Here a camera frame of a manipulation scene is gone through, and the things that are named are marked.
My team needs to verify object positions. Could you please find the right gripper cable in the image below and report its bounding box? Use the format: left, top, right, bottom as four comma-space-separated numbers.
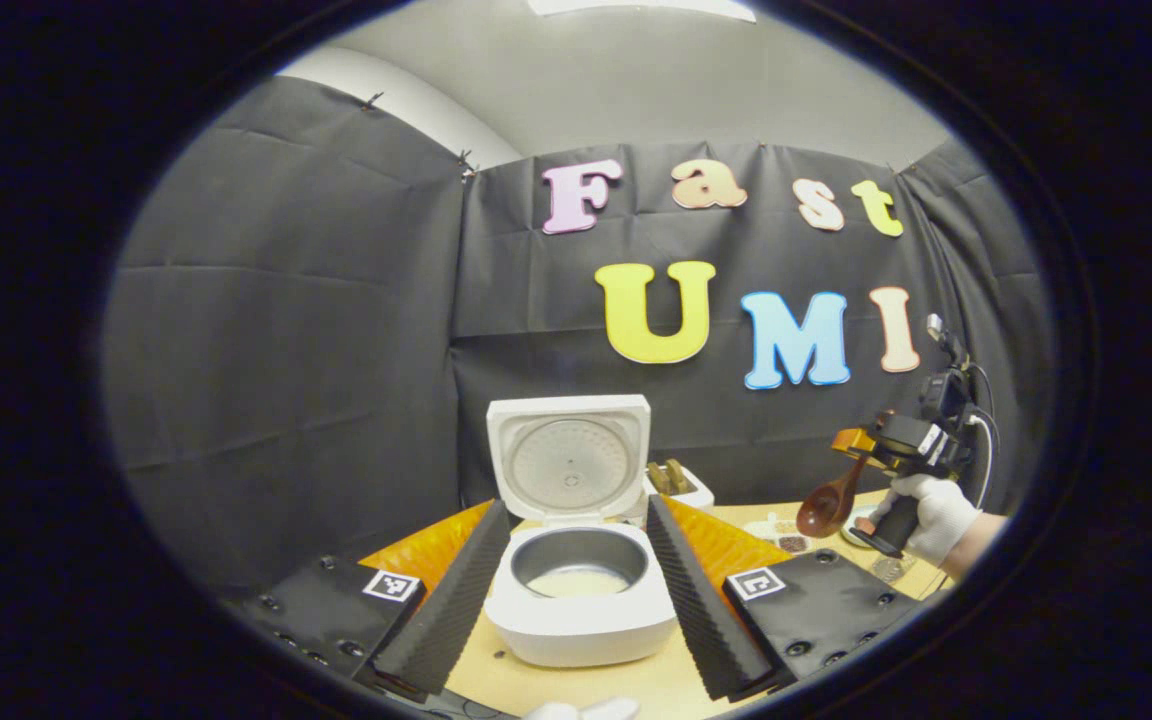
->
966, 362, 1003, 511

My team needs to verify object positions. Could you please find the dark wooden spoon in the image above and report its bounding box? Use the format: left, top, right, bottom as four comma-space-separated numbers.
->
796, 455, 872, 539

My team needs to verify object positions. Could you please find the pale green plate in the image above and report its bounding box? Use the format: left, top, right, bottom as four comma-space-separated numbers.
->
841, 505, 884, 548

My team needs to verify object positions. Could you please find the white rice cooker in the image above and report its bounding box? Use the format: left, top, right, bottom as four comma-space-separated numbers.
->
484, 394, 679, 668

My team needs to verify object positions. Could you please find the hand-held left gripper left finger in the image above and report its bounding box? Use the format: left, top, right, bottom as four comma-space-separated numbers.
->
236, 500, 514, 698

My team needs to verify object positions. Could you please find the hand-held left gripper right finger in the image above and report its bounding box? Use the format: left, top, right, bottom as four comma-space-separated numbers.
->
644, 493, 937, 701

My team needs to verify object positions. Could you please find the white toaster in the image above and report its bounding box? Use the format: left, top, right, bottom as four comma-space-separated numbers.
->
626, 465, 715, 526

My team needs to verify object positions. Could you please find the black backdrop cloth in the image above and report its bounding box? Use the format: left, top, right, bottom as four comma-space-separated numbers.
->
101, 75, 1052, 601

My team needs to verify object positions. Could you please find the long ceiling light panel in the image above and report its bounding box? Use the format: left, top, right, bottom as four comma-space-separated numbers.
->
526, 0, 757, 23

